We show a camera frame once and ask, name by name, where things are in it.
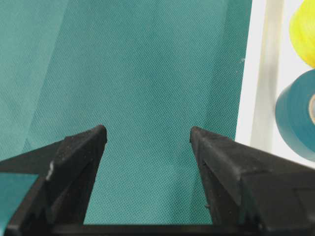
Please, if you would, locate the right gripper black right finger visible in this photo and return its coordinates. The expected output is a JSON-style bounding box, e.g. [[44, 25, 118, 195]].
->
[[189, 126, 315, 236]]

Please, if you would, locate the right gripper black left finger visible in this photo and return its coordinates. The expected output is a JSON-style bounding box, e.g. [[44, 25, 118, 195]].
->
[[0, 125, 107, 236]]

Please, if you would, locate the teal tape roll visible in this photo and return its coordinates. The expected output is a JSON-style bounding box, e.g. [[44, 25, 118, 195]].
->
[[275, 69, 315, 161]]

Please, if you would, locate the yellow tape roll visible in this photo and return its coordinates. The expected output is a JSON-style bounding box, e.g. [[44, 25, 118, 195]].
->
[[289, 0, 315, 68]]

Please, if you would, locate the white plastic case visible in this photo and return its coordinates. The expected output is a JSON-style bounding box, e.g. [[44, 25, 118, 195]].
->
[[235, 0, 315, 168]]

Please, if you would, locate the green table cloth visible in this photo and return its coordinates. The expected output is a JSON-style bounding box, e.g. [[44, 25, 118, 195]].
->
[[0, 0, 252, 224]]

